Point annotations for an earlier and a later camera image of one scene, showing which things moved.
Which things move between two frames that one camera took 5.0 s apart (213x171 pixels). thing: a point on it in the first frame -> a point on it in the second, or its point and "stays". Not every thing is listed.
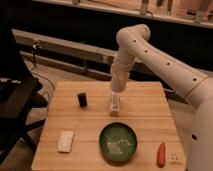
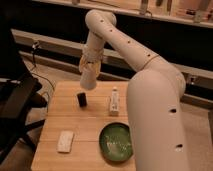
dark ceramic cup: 82,97 stays
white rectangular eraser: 65,140 stays
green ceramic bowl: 118,142 stays
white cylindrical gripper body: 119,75 -> 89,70
